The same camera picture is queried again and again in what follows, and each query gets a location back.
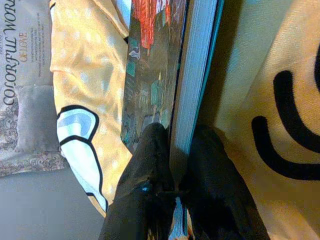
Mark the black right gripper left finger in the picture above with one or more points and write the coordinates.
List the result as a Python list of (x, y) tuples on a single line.
[(145, 170)]

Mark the colourful cover thick book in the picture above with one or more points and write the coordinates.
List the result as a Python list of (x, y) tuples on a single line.
[(195, 75)]

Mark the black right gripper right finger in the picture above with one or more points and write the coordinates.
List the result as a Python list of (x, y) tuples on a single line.
[(215, 190)]

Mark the grey lettered print pillow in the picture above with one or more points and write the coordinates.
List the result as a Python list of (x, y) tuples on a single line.
[(30, 112)]

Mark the white bed sheet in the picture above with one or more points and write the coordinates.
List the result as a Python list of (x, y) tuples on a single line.
[(37, 205)]

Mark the yellow cartoon print quilt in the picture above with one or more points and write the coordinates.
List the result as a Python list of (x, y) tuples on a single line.
[(87, 62)]

